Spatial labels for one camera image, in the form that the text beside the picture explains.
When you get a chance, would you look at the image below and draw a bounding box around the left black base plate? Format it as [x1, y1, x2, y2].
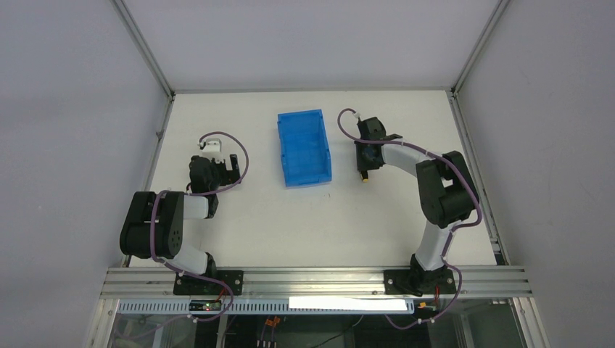
[173, 269, 244, 296]

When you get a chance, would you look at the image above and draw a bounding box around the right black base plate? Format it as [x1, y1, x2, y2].
[383, 268, 457, 297]

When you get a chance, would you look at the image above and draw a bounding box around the blue plastic bin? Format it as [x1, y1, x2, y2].
[277, 109, 332, 187]

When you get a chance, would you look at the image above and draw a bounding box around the aluminium front rail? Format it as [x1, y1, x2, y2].
[100, 266, 533, 299]

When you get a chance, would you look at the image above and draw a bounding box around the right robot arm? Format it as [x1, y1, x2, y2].
[355, 117, 479, 297]

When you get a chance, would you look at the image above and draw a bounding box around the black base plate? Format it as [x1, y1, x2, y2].
[383, 268, 457, 297]
[173, 269, 244, 296]

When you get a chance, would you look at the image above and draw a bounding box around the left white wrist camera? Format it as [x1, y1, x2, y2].
[199, 138, 225, 164]

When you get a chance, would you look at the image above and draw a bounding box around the white slotted cable duct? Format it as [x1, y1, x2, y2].
[117, 297, 415, 315]

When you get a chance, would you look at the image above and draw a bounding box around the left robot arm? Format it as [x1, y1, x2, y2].
[119, 154, 240, 279]

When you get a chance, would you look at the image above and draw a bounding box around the green circuit board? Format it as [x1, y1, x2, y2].
[189, 300, 223, 312]

